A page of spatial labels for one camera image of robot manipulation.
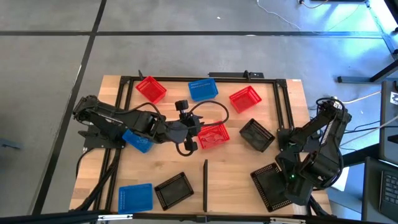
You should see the dark desk top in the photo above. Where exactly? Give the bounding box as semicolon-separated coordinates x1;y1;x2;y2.
361;156;398;224

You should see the black desk leg bar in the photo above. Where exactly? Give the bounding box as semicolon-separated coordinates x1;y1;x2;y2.
341;142;382;168

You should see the yellow extension cord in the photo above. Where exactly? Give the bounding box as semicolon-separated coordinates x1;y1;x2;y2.
340;90;382;105

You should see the blue plastic slotted basket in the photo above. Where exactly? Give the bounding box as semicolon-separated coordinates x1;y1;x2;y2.
187;77;220;103
121;129;155;154
117;182;154;215

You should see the red plastic slotted basket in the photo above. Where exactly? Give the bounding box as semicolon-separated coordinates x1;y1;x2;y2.
228;85;262;114
197;121;231;150
135;75;168;105

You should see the black keyboard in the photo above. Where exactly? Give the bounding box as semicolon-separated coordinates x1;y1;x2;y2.
378;169;398;222

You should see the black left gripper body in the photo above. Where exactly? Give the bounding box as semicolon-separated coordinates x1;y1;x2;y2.
164;114;205;144

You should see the black plastic slotted basket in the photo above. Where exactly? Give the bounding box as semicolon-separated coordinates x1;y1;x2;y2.
250;162;295;213
238;118;276;153
154;171;195;212

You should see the black aluminium table frame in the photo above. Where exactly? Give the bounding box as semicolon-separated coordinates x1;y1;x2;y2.
70;75;332;218

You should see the white floor cable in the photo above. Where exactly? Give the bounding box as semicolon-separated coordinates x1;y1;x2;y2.
256;0;302;31

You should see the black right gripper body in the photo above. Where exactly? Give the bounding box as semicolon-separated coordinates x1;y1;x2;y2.
275;152;315;207

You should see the black gantry crossbar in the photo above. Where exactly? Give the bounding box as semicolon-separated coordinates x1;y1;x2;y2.
0;210;398;224

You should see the white paper sheet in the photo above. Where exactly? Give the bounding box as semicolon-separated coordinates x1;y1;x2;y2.
337;167;351;192

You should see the grey desk frame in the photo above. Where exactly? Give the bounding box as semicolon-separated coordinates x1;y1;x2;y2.
337;0;398;84

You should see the grey desk top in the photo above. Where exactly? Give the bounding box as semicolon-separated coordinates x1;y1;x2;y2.
379;80;398;166

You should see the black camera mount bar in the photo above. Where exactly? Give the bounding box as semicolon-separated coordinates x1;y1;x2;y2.
208;70;265;80

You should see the silver metal bracket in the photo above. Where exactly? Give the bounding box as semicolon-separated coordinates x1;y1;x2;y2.
97;213;134;222
269;217;307;224

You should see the grey floor cable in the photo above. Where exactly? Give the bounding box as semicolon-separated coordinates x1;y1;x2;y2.
340;114;398;147

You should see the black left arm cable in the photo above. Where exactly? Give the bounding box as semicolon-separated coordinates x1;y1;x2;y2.
123;100;230;157

